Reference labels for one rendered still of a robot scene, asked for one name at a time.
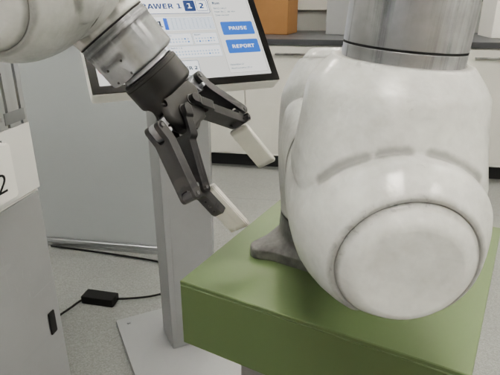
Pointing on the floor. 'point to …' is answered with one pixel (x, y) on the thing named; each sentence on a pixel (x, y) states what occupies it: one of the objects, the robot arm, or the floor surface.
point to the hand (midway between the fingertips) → (249, 187)
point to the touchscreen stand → (173, 243)
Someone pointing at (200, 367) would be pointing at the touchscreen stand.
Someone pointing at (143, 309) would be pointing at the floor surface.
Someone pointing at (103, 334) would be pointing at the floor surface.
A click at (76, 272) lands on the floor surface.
